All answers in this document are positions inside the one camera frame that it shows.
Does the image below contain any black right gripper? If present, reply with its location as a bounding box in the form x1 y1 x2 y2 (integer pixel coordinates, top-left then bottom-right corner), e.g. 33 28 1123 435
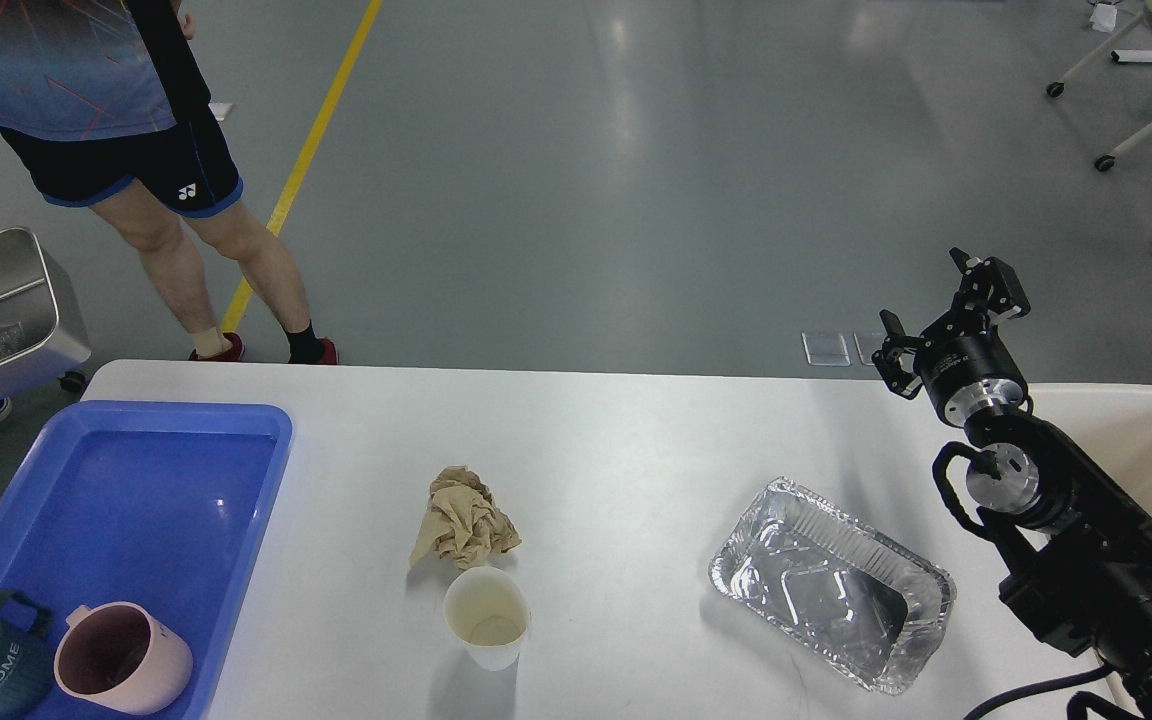
872 249 1030 429

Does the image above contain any aluminium foil tray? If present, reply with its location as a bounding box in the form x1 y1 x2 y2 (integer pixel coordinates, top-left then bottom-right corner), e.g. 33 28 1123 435
708 477 956 696

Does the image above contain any brown paper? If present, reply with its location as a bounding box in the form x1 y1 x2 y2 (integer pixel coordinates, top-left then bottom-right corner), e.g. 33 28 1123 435
408 467 522 571

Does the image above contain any pink mug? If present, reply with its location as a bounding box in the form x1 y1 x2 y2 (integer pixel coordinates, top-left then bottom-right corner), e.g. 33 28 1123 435
52 601 195 717

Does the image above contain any stainless steel rectangular container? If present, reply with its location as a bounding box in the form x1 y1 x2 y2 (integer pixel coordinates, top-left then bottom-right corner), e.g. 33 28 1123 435
0 227 91 400

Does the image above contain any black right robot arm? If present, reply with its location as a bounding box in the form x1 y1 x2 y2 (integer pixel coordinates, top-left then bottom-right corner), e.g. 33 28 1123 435
872 247 1152 719

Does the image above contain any floor plate right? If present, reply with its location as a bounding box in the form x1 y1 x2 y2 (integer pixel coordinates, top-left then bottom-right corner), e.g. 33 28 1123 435
852 332 886 366

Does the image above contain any floor plate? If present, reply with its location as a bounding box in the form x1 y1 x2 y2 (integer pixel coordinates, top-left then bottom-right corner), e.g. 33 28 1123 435
852 332 886 366
801 331 852 367

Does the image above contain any floor plate left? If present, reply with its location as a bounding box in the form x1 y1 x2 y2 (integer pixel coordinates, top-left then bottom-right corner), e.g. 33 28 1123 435
801 331 852 367

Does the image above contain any white paper cup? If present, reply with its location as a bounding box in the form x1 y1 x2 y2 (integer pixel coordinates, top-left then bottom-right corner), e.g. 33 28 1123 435
444 564 532 673

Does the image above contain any blue plastic tray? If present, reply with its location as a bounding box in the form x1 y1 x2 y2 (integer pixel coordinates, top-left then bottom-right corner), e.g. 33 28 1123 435
0 401 293 719

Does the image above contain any person in patterned shirt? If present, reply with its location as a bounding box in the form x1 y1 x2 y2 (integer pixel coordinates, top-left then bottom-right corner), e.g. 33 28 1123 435
0 1 339 365

